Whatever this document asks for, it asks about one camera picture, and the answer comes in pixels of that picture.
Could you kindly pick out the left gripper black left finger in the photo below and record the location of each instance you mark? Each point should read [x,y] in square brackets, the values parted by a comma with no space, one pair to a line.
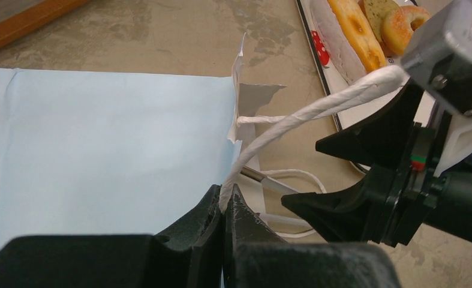
[188,253]

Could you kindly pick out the white strawberry enamel tray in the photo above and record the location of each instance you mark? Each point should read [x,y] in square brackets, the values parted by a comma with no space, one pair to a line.
[333,81]

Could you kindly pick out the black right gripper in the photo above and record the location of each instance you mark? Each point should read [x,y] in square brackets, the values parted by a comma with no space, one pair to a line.
[400,192]

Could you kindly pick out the round orange fake bun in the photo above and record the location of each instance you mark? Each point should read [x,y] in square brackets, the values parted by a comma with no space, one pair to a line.
[399,24]

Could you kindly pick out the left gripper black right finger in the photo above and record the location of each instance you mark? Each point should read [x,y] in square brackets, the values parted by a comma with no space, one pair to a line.
[255,256]

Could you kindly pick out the long orange fake bread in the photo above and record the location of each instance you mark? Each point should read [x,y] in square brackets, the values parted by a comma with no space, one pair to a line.
[348,38]

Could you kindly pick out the white blue paper bag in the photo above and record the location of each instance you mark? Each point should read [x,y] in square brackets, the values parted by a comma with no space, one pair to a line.
[101,153]

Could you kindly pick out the orange wooden shelf rack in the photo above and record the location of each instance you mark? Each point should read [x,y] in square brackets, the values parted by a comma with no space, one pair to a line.
[19,18]

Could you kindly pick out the brown fake bread slice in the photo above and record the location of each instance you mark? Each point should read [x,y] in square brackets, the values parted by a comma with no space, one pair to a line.
[375,11]

